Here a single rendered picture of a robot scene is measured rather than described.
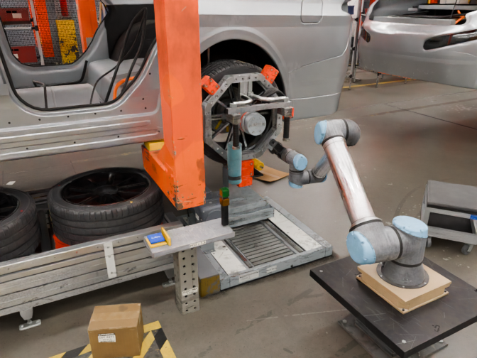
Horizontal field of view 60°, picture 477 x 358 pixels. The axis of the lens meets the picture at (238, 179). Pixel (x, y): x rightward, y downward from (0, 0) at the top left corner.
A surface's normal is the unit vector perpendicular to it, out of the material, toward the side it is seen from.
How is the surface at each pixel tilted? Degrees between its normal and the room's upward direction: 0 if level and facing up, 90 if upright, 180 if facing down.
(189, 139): 90
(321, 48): 90
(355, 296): 0
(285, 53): 90
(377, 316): 0
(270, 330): 0
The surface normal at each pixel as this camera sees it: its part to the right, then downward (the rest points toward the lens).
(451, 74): -0.48, 0.58
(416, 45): -0.83, 0.17
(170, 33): 0.45, 0.36
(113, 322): 0.00, -0.92
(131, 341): 0.10, 0.40
